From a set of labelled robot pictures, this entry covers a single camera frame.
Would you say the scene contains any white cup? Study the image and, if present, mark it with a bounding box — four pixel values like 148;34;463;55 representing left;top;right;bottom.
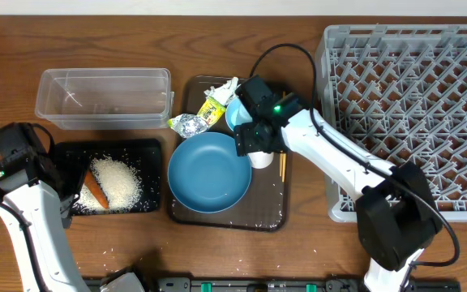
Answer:
247;151;274;169

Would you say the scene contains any orange carrot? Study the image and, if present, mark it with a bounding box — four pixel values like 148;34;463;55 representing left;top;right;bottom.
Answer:
84;170;109;209

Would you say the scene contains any white rice pile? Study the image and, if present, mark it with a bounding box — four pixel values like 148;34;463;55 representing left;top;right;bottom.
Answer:
74;156;159;215

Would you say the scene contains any dark blue plate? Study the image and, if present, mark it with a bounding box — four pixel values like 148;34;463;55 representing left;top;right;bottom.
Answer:
167;132;252;213

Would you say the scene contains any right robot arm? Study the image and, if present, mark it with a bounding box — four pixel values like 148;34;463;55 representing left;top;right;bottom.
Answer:
234;76;442;291

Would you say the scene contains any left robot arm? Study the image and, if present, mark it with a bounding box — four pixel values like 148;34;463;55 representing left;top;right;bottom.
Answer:
0;122;148;291

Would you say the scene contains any black waste tray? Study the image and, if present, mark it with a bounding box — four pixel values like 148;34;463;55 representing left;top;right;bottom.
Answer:
55;139;162;216

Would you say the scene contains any grey dishwasher rack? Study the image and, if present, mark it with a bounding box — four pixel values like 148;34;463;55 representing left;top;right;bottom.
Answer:
315;24;467;222

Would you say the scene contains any left wooden chopstick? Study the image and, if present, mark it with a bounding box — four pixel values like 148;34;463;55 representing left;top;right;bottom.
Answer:
279;152;285;177

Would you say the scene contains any wooden chopstick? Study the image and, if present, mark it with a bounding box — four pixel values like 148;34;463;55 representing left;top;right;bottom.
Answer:
279;152;285;177
281;153;287;183

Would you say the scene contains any right wooden chopstick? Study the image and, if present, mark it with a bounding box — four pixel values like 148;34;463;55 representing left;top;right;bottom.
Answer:
281;153;287;183

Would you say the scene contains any light blue bowl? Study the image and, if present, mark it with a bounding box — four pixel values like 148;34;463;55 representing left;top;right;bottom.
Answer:
225;98;253;131

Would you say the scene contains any crumpled white tissue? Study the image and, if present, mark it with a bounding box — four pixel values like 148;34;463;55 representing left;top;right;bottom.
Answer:
204;77;239;106

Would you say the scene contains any brown serving tray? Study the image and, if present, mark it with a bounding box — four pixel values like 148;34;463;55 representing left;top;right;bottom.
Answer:
166;75;292;232

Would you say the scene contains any yellow foil snack wrapper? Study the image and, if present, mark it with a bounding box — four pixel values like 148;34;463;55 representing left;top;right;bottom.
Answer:
167;97;226;139

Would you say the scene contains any clear plastic bin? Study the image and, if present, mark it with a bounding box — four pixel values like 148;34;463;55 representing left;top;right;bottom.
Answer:
35;67;174;130

